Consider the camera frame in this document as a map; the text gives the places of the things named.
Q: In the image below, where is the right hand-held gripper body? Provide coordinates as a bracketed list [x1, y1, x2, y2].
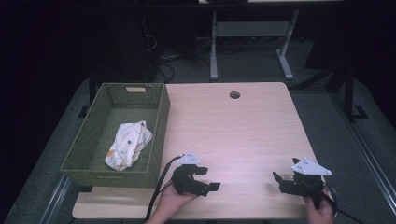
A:
[281, 157, 332, 199]

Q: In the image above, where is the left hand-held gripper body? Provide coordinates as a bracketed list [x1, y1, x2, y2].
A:
[171, 151, 210, 197]

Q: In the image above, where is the white printed cloth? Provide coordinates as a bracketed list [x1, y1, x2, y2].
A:
[105, 120, 154, 172]

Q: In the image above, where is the green woven basket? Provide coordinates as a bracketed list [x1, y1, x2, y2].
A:
[60, 82, 171, 189]

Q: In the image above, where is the person's left hand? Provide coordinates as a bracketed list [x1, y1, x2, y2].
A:
[158, 177, 199, 218]

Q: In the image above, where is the person's right hand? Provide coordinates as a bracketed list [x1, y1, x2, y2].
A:
[304, 189, 336, 224]

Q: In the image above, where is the black metal stand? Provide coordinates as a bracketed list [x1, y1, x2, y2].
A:
[298, 60, 370, 123]

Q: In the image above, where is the dark computer tower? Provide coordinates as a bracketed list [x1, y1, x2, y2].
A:
[92, 12, 159, 84]

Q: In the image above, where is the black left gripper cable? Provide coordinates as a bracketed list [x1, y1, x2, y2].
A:
[145, 154, 185, 222]

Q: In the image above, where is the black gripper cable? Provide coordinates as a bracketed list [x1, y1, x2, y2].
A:
[320, 183, 366, 224]
[145, 154, 185, 222]

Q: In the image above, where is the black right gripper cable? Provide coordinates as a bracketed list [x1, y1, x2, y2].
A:
[320, 183, 366, 224]

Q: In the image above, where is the metal floor rail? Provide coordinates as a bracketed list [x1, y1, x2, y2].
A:
[38, 175, 73, 224]
[329, 91, 396, 217]

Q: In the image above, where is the tangle of floor cables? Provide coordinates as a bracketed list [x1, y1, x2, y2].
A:
[155, 35, 213, 84]

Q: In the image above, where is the grey metal desk frame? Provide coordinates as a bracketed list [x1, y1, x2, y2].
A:
[199, 0, 344, 81]

